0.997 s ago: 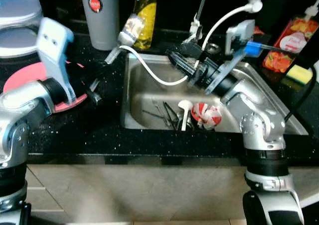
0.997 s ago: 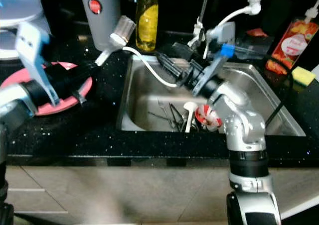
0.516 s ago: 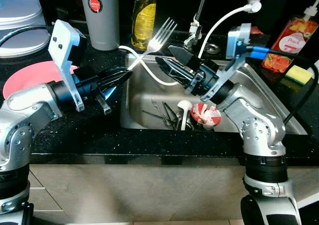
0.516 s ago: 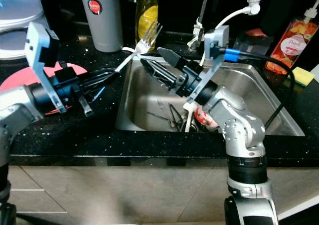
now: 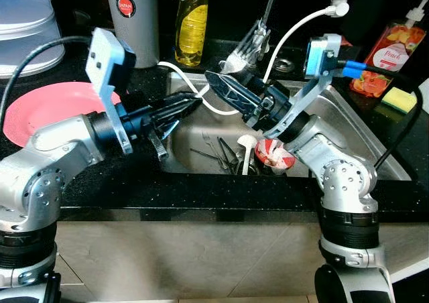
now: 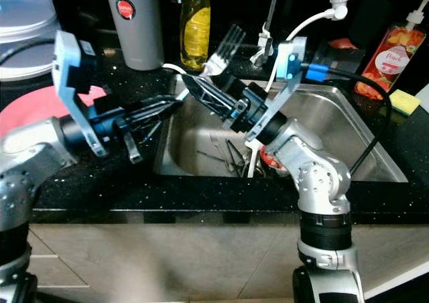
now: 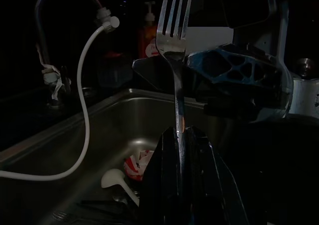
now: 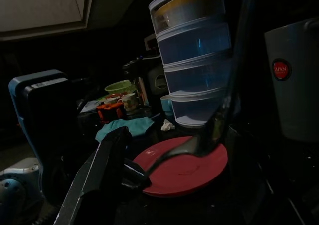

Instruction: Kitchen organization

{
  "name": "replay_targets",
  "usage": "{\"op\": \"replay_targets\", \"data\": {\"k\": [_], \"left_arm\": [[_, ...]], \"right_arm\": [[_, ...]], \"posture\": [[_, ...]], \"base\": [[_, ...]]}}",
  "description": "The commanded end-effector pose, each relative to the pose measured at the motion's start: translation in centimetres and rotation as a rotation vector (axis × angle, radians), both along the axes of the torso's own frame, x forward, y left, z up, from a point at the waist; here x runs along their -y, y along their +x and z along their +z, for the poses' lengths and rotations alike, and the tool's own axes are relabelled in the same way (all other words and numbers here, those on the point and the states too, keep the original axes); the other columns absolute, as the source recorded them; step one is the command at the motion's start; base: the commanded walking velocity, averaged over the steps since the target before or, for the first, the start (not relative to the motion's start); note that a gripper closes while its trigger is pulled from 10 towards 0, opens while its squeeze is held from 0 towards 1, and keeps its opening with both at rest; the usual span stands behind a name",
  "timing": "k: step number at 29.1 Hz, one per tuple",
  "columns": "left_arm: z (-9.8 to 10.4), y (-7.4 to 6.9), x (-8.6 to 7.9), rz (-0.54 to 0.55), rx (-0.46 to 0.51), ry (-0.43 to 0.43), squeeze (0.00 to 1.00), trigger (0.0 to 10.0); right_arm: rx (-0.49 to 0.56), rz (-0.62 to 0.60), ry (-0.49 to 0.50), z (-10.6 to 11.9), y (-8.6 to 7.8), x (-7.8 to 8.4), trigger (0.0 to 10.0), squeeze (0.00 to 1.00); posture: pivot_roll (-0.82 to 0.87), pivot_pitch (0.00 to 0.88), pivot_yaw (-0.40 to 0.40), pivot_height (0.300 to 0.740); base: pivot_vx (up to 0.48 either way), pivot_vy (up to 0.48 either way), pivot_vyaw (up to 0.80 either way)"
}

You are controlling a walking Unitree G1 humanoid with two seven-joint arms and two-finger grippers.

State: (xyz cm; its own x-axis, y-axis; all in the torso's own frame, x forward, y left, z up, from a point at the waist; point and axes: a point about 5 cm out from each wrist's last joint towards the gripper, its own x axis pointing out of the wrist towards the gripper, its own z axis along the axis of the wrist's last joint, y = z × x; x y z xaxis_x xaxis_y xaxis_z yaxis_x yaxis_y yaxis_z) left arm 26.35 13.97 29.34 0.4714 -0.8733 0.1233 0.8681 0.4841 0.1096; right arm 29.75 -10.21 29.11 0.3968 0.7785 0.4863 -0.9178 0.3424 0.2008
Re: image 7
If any white box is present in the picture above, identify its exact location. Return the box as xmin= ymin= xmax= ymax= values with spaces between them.
xmin=185 ymin=26 xmax=234 ymax=52

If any silver fork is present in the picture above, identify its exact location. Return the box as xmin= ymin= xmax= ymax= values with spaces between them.
xmin=156 ymin=0 xmax=194 ymax=141

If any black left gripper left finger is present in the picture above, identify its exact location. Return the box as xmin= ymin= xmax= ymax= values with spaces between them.
xmin=141 ymin=126 xmax=184 ymax=225

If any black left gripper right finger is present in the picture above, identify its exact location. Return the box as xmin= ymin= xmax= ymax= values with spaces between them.
xmin=183 ymin=126 xmax=250 ymax=225

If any red and white cup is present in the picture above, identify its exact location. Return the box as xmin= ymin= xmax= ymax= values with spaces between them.
xmin=124 ymin=149 xmax=155 ymax=184

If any peach hand soap pump bottle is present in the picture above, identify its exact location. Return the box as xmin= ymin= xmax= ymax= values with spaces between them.
xmin=136 ymin=0 xmax=161 ymax=60

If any chrome faucet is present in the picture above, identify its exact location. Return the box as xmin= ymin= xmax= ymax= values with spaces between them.
xmin=34 ymin=0 xmax=105 ymax=109

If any white rag strip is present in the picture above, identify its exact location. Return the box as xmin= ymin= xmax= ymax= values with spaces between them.
xmin=40 ymin=63 xmax=66 ymax=102

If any white faucet hose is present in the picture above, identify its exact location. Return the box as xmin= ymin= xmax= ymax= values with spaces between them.
xmin=0 ymin=7 xmax=121 ymax=182

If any silver spoon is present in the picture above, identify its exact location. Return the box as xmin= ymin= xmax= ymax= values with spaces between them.
xmin=112 ymin=192 xmax=132 ymax=206

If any stainless steel sink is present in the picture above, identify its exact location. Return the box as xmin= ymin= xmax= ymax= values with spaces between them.
xmin=0 ymin=87 xmax=225 ymax=225

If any dark container with red lid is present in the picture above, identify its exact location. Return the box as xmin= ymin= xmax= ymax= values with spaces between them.
xmin=98 ymin=50 xmax=133 ymax=88

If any white plastic spoon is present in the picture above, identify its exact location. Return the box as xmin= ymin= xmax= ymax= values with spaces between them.
xmin=100 ymin=168 xmax=141 ymax=208

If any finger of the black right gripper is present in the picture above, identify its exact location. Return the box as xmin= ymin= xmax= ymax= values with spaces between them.
xmin=186 ymin=43 xmax=285 ymax=87
xmin=131 ymin=57 xmax=175 ymax=93

